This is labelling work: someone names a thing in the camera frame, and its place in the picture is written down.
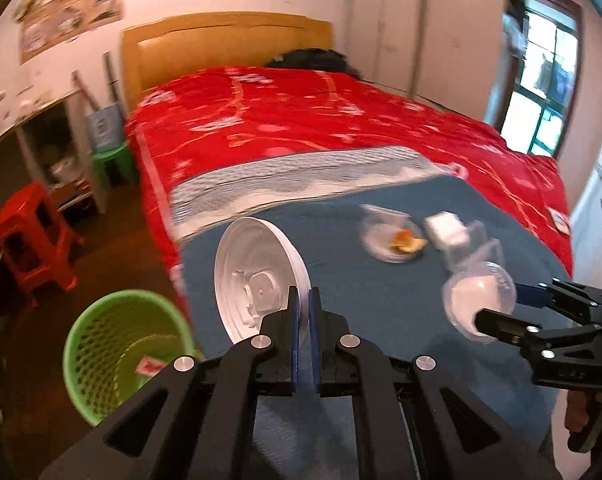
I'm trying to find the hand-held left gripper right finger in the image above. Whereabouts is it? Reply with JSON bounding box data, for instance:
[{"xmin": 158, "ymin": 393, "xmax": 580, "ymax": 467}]
[{"xmin": 308, "ymin": 287, "xmax": 564, "ymax": 480}]

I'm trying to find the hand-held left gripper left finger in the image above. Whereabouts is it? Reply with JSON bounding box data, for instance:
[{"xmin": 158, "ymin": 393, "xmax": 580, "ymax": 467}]
[{"xmin": 38, "ymin": 285, "xmax": 302, "ymax": 480}]

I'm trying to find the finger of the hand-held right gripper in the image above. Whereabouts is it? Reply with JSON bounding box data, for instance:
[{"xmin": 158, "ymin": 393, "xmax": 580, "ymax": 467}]
[
  {"xmin": 515, "ymin": 279, "xmax": 602, "ymax": 324},
  {"xmin": 473, "ymin": 307, "xmax": 602, "ymax": 362}
]

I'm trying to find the clear plastic cup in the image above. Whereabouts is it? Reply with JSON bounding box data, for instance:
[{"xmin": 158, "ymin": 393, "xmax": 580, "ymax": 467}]
[{"xmin": 442, "ymin": 261, "xmax": 518, "ymax": 345}]

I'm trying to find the clear plastic box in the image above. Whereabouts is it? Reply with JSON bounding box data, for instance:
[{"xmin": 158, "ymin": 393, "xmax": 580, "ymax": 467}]
[{"xmin": 443, "ymin": 220, "xmax": 506, "ymax": 273}]

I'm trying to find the white tissue pack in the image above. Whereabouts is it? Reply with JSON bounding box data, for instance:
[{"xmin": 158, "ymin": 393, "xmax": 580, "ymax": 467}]
[{"xmin": 424, "ymin": 211, "xmax": 469, "ymax": 250}]

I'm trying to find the white plastic plate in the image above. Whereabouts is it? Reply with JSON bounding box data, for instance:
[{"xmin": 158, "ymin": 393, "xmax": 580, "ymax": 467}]
[{"xmin": 214, "ymin": 216, "xmax": 312, "ymax": 347}]

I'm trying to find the clear round food container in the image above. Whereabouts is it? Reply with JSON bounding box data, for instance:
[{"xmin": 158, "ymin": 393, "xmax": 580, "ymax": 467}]
[{"xmin": 359, "ymin": 204, "xmax": 428, "ymax": 264}]

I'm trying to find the green plastic wastebasket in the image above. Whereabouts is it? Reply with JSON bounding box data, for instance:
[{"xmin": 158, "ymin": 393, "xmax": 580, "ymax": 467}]
[{"xmin": 63, "ymin": 288, "xmax": 196, "ymax": 426}]

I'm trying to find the person's right hand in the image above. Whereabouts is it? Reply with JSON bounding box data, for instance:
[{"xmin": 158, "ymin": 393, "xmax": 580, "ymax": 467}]
[{"xmin": 563, "ymin": 389, "xmax": 590, "ymax": 435}]

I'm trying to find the blue ribbed blanket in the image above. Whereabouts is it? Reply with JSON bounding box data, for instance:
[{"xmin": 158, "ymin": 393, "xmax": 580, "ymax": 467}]
[{"xmin": 178, "ymin": 172, "xmax": 572, "ymax": 480}]

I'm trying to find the window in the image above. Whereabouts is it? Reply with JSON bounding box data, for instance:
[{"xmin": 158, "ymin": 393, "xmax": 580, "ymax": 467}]
[{"xmin": 483, "ymin": 0, "xmax": 582, "ymax": 158}]

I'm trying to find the white hanging bag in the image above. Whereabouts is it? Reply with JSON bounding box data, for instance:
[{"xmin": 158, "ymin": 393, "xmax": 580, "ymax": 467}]
[{"xmin": 501, "ymin": 10, "xmax": 526, "ymax": 56}]

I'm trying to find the green plastic stool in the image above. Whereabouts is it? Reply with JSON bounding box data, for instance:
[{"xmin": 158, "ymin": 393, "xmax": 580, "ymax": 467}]
[{"xmin": 92, "ymin": 141, "xmax": 139, "ymax": 191}]

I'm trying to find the white wardrobe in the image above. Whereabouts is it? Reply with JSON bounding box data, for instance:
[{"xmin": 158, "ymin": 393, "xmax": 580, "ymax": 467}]
[{"xmin": 346, "ymin": 0, "xmax": 519, "ymax": 121}]

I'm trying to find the white desk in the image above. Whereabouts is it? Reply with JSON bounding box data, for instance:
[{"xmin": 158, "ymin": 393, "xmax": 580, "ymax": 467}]
[{"xmin": 0, "ymin": 87, "xmax": 106, "ymax": 216}]

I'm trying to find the white plastic bag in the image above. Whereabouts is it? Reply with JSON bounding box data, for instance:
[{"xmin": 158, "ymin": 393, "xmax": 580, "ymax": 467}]
[{"xmin": 48, "ymin": 155, "xmax": 82, "ymax": 186}]

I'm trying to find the black bag on bed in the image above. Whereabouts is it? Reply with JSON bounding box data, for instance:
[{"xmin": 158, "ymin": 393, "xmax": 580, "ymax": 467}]
[{"xmin": 266, "ymin": 48, "xmax": 362, "ymax": 81}]

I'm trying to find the pale blue paper bag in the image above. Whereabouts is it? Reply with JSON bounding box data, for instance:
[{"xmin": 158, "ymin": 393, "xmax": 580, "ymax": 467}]
[{"xmin": 85, "ymin": 105, "xmax": 122, "ymax": 153}]

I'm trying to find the red plastic stool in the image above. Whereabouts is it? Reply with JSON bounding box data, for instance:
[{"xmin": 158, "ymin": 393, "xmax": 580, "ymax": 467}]
[{"xmin": 0, "ymin": 182, "xmax": 84, "ymax": 306}]

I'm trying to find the wooden headboard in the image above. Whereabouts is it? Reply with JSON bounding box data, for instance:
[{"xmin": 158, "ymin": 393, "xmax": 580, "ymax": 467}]
[{"xmin": 122, "ymin": 12, "xmax": 334, "ymax": 111}]

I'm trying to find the red black stick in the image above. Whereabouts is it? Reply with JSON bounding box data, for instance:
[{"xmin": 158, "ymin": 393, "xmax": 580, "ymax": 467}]
[{"xmin": 71, "ymin": 71, "xmax": 99, "ymax": 111}]

